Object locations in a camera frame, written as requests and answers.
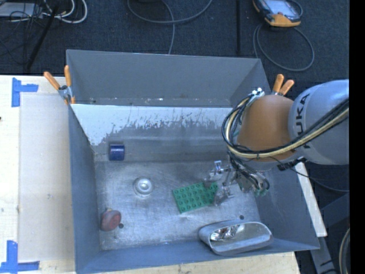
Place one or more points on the grey metal bin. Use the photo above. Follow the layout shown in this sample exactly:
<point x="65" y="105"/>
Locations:
<point x="171" y="76"/>

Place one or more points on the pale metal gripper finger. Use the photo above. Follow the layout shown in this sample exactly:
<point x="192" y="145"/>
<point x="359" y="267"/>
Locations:
<point x="218" y="168"/>
<point x="226" y="192"/>

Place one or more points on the red-brown round thing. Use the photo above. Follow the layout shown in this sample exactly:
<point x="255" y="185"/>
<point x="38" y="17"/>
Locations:
<point x="110" y="220"/>

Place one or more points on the clear glass round thing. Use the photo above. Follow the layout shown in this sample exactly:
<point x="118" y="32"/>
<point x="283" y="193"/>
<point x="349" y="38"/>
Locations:
<point x="142" y="186"/>

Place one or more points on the green studded flat plate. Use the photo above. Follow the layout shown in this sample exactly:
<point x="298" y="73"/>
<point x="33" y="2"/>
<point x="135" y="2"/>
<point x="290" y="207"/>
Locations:
<point x="194" y="197"/>

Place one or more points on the blue small block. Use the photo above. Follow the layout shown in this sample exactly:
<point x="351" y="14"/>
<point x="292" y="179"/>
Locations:
<point x="116" y="152"/>

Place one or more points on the crumpled silver foil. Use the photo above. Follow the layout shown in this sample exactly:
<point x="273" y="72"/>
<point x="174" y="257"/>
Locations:
<point x="223" y="233"/>

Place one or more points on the black cylinder on white bracket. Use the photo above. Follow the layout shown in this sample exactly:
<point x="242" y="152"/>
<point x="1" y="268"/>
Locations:
<point x="285" y="166"/>

